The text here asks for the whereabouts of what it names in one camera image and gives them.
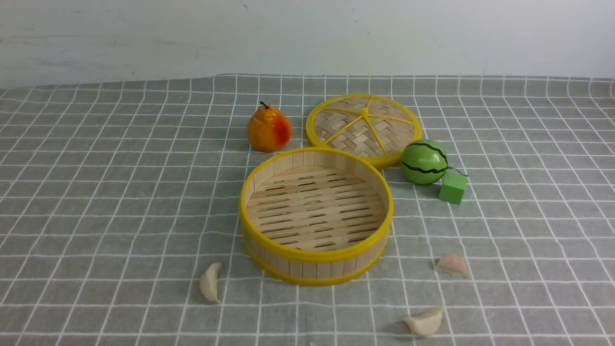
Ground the grey checked tablecloth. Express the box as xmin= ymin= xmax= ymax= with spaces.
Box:
xmin=0 ymin=75 xmax=615 ymax=346

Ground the cream dumpling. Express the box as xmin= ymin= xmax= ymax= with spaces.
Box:
xmin=404 ymin=307 xmax=444 ymax=337

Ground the orange yellow toy pear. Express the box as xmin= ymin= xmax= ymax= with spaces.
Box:
xmin=246 ymin=101 xmax=293 ymax=152

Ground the bamboo steamer tray yellow rim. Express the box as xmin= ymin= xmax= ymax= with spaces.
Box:
xmin=239 ymin=148 xmax=394 ymax=285

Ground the white dumpling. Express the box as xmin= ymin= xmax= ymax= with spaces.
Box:
xmin=199 ymin=262 xmax=222 ymax=304

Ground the green cube block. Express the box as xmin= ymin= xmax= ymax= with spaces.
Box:
xmin=438 ymin=172 xmax=468 ymax=205

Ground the pinkish dumpling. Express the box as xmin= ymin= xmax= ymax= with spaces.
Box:
xmin=433 ymin=254 xmax=470 ymax=278

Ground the green toy watermelon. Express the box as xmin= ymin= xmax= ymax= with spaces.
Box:
xmin=400 ymin=139 xmax=449 ymax=185

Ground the woven bamboo steamer lid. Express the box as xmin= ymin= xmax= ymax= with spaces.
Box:
xmin=306 ymin=94 xmax=423 ymax=170

